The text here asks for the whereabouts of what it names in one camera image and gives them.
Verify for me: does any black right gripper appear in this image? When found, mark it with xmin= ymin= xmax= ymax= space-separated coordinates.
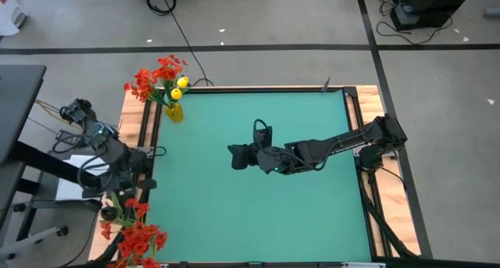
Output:
xmin=228 ymin=126 xmax=292 ymax=176

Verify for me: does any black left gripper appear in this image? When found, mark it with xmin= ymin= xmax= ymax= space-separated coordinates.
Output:
xmin=80 ymin=177 xmax=159 ymax=202

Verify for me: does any yellow faceted vase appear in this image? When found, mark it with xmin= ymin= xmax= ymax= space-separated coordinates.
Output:
xmin=165 ymin=102 xmax=185 ymax=124

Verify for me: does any white paper sheet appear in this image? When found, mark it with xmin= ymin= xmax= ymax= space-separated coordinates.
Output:
xmin=54 ymin=154 xmax=110 ymax=202

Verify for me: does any teal table mat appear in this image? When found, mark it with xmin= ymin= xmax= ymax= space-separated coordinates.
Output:
xmin=146 ymin=90 xmax=374 ymax=263

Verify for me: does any dark grey desk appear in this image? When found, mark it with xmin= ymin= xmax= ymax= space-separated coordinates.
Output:
xmin=0 ymin=64 xmax=109 ymax=261

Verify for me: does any light wooden table board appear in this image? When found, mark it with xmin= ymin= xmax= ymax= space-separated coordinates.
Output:
xmin=87 ymin=84 xmax=423 ymax=262

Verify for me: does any black computer tower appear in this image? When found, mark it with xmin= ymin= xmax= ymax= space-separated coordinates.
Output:
xmin=389 ymin=0 xmax=478 ymax=31

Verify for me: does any black aluminium table frame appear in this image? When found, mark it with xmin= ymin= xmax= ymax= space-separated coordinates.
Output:
xmin=91 ymin=85 xmax=434 ymax=268

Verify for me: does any yellow cable bundle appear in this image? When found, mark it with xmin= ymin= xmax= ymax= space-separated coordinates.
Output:
xmin=34 ymin=98 xmax=75 ymax=123

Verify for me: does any black floor cable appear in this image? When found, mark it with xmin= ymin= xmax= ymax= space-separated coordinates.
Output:
xmin=145 ymin=0 xmax=215 ymax=88

